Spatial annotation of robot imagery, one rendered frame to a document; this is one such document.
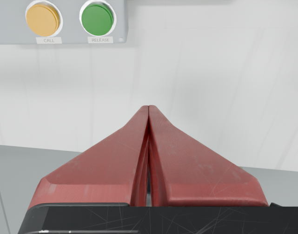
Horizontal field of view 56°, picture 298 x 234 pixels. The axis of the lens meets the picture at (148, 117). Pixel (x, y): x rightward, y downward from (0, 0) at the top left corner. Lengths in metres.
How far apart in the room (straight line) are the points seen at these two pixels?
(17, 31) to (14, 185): 1.80
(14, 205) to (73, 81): 1.86
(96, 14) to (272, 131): 0.44
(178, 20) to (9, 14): 0.25
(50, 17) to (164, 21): 0.19
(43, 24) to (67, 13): 0.03
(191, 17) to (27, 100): 0.35
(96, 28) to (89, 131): 0.28
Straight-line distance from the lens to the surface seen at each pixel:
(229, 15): 0.51
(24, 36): 0.43
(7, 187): 2.21
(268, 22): 0.53
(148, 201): 0.92
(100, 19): 0.38
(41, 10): 0.40
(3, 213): 2.45
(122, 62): 0.52
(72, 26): 0.40
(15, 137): 0.67
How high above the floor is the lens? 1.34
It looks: 56 degrees down
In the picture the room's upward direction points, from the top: 180 degrees clockwise
